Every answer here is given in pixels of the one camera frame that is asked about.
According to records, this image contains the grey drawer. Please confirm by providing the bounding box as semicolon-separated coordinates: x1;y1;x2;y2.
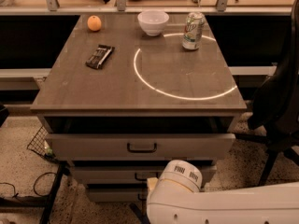
86;188;148;203
68;164;218;185
46;133;235;161

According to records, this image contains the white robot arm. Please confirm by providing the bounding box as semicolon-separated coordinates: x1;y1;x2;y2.
147;160;299;224

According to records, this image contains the grey drawer cabinet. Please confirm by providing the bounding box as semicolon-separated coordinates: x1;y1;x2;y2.
32;14;246;190

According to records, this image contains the grey top drawer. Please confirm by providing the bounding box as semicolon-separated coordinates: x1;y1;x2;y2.
46;133;235;161

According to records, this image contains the grey bottom drawer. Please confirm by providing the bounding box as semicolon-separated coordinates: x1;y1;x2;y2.
86;188;148;203

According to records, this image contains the black snack bar wrapper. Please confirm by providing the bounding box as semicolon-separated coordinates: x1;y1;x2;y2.
85;45;114;70

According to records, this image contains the white bowl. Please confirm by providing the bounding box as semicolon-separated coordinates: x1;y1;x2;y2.
137;10;169;36

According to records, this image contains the green white soda can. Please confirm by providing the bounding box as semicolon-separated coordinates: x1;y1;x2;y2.
182;12;206;50

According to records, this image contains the orange fruit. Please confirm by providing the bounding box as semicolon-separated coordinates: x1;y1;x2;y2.
87;16;102;32

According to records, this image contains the blue floor tape cross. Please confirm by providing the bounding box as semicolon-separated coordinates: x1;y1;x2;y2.
129;203;150;224

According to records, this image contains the black office chair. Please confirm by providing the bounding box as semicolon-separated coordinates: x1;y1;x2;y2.
235;0;299;186

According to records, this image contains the black metal stand leg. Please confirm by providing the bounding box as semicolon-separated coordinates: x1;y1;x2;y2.
0;162;69;224

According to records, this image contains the black wire basket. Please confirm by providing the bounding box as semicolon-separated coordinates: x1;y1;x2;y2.
27;127;58;163

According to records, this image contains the black floor cable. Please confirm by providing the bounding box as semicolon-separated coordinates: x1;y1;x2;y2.
0;171;59;199

